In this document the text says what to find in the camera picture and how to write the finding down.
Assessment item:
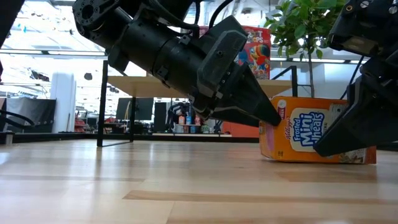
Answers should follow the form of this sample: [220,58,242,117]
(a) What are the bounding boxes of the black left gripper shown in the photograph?
[189,15,282,127]

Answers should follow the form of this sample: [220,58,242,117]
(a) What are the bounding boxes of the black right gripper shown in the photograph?
[329,0,398,77]

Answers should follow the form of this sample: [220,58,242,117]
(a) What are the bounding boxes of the orange Mini Wheats cereal box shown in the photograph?
[259,95,377,165]

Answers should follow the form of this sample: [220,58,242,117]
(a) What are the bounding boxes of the red Froot Loops cereal box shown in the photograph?
[238,26,272,80]

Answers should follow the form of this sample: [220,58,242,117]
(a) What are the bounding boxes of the wooden shelf black metal legs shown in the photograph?
[96,60,300,147]

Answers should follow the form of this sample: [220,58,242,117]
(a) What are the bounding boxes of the orange panel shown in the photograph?
[222,121,261,138]

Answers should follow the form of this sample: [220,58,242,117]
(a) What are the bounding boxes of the small background table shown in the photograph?
[177,123,203,134]

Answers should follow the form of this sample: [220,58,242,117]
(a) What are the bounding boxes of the green leafy plant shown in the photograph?
[263,0,351,98]

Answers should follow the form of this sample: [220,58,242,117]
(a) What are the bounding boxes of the black monitor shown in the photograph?
[116,97,155,121]

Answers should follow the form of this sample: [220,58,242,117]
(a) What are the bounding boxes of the white round pillar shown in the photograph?
[50,70,78,134]

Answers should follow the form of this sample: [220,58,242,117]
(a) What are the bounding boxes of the black cloth cover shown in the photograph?
[6,98,57,134]

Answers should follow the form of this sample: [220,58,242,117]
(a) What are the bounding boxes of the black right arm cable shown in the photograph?
[340,55,365,101]

